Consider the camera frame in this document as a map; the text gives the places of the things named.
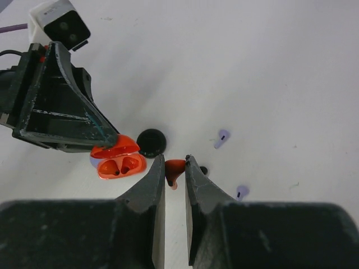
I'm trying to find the purple earbud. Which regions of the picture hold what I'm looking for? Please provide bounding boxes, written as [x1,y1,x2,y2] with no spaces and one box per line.
[214,129,231,149]
[236,185,250,201]

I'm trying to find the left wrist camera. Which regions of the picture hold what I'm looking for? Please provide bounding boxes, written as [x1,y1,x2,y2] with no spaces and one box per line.
[27,0,90,51]

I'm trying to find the red earbud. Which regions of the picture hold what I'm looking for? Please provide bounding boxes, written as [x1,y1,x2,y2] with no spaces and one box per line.
[165,159,186,190]

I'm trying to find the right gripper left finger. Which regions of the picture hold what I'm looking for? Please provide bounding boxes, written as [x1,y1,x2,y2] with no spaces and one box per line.
[1,155,165,268]

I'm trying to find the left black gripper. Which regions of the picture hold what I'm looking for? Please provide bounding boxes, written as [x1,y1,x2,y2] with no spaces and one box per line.
[0,41,122,154]

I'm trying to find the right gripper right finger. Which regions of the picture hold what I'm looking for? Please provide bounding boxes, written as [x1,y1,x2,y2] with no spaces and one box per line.
[185,155,358,268]

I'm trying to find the black earbud case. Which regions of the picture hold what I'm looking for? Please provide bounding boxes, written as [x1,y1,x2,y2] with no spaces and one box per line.
[136,129,167,159]

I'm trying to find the purple earbud near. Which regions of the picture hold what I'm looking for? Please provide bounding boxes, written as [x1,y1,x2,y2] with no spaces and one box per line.
[236,185,250,201]

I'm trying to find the red earbud case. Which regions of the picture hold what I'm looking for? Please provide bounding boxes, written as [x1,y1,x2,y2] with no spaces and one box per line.
[90,134,147,180]

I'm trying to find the purple earbud far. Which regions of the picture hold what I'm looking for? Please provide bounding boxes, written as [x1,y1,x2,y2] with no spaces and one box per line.
[214,129,231,149]

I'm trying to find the black earbud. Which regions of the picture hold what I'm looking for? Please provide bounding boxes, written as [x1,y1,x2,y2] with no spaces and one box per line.
[200,166,209,175]

